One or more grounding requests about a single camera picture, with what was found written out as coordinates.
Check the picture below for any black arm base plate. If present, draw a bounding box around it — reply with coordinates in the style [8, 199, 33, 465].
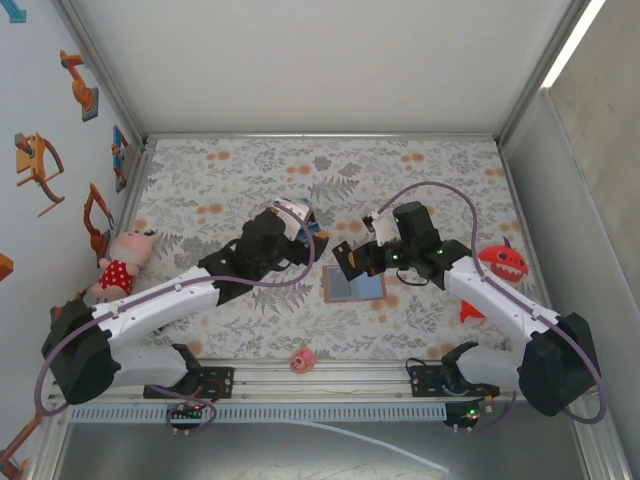
[409, 364, 501, 399]
[143, 366, 236, 400]

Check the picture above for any small pink toy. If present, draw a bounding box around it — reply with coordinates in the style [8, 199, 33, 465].
[290, 348, 318, 374]

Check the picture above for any white plastic tube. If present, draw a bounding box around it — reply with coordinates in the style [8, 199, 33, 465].
[294, 418, 451, 475]

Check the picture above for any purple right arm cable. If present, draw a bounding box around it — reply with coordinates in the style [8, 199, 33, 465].
[370, 181, 607, 435]

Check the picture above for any red shark plush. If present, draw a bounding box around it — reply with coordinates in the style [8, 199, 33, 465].
[459, 235, 530, 324]

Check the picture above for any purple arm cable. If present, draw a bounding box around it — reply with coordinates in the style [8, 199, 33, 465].
[37, 199, 316, 437]
[370, 181, 607, 435]

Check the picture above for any floral table cloth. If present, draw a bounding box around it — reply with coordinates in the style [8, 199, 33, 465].
[97, 137, 544, 361]

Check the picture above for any blue angular wall sticker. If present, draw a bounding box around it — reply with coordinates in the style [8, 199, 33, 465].
[0, 0, 29, 24]

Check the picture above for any blue credit card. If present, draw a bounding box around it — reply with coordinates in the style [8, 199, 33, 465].
[298, 223, 330, 243]

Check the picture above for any orange claw gripper wall sticker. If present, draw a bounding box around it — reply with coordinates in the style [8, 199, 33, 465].
[13, 132, 66, 217]

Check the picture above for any circuit board with LEDs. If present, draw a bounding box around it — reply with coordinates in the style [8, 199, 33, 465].
[443, 397, 496, 430]
[167, 402, 207, 422]

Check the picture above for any pink plush doll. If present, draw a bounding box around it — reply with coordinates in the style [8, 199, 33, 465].
[89, 229, 160, 301]

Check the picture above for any thin metal blade card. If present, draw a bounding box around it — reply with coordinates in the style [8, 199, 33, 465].
[332, 240, 365, 282]

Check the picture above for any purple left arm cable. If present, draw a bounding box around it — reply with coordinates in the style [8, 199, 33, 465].
[37, 199, 316, 437]

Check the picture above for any aluminium extrusion frame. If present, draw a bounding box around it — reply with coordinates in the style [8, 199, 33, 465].
[47, 0, 634, 480]

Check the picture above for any slotted grey cable duct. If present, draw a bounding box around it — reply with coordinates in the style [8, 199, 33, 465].
[69, 403, 449, 424]

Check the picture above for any orange machine wall sticker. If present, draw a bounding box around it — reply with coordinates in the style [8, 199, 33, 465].
[0, 414, 41, 476]

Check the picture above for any blue rail wall sticker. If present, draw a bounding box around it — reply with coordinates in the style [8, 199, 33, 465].
[110, 125, 132, 194]

